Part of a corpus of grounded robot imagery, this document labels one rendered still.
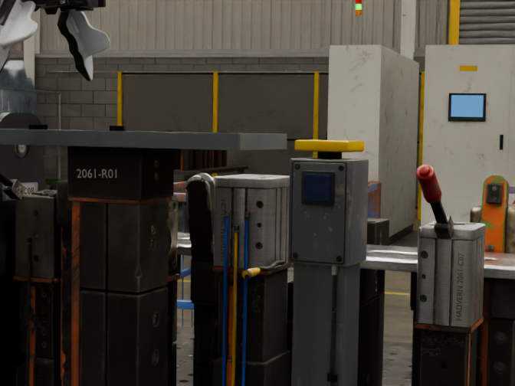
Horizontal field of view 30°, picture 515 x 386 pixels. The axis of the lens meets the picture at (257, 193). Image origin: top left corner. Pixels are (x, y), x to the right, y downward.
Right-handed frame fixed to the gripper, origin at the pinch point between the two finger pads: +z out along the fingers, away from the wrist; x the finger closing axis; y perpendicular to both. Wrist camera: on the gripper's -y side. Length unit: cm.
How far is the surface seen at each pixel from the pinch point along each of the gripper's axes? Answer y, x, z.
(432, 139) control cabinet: -286, 761, 12
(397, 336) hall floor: -152, 416, 123
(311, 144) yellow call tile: 35.2, 5.1, 7.1
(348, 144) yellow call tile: 39.1, 6.1, 7.0
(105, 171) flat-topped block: 11.1, -0.6, 10.7
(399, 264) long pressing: 33, 32, 23
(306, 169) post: 34.9, 4.7, 9.8
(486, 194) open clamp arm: 35, 56, 15
